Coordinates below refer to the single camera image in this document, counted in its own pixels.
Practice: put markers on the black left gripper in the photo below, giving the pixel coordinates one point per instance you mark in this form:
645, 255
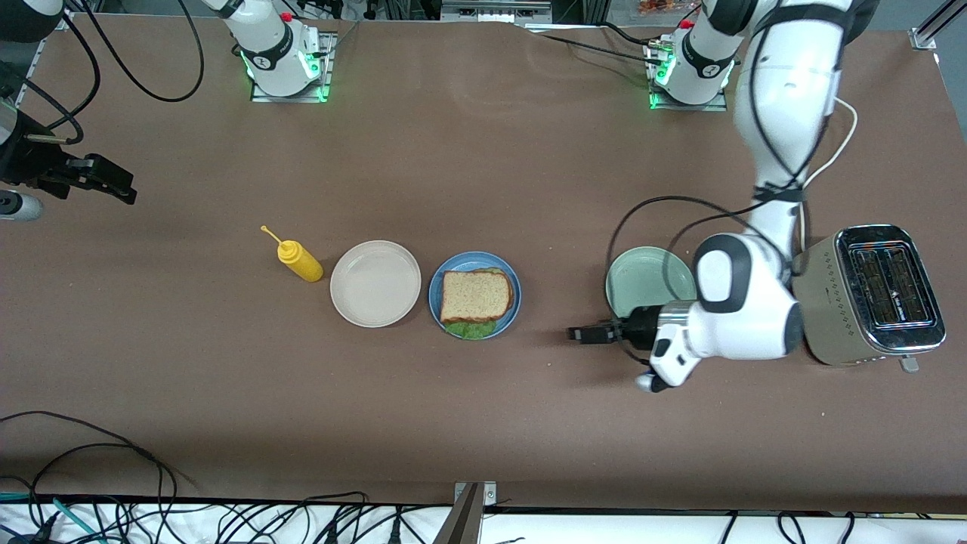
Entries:
641, 326

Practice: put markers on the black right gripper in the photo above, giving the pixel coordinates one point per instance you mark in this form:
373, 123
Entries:
29, 166

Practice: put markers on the green lettuce leaf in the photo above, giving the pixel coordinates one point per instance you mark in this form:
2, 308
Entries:
472, 329

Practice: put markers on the rounded brown bread slice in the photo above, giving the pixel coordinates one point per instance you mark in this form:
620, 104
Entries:
474, 296

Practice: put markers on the yellow mustard squeeze bottle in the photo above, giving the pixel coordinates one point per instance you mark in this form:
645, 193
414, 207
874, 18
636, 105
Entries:
300, 261

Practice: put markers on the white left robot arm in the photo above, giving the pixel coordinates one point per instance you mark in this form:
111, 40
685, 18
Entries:
786, 91

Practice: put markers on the mint green round plate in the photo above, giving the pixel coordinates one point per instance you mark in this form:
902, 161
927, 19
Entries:
642, 283

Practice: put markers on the blue round plate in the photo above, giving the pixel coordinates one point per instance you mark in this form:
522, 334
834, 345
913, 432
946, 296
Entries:
437, 302

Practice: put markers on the beige round plate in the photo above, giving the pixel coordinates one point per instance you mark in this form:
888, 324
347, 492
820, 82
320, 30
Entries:
375, 284

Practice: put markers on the beige chrome toaster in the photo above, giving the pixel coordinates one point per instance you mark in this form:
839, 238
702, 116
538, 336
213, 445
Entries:
869, 302

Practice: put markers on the grey metal box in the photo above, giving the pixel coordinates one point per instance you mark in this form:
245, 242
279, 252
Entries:
495, 10

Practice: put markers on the silver corner bracket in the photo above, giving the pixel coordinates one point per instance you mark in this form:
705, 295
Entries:
491, 495

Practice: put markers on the grey aluminium profile post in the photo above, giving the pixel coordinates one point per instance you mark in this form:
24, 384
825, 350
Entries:
462, 525

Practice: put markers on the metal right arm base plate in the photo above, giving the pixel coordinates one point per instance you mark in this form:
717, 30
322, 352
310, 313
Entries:
329, 68

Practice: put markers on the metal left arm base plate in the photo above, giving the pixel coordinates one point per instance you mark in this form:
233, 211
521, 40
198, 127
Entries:
721, 104

